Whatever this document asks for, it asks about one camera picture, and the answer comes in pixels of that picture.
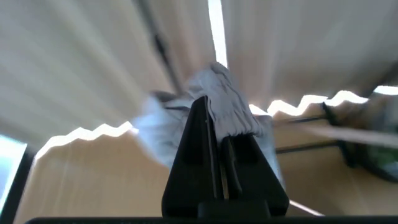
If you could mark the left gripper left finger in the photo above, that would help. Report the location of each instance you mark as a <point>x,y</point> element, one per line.
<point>189,174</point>

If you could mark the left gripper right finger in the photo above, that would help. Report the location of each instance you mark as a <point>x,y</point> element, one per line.
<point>255,180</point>

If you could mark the pale grey shorts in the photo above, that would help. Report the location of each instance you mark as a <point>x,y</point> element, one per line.
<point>224,99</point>

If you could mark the black clothes rack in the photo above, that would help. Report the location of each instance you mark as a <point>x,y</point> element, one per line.
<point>160,46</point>

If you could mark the white laundry basket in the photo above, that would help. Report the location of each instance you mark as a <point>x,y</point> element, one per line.
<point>385,115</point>

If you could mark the beige curtain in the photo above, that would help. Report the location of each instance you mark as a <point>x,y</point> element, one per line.
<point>77,62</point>

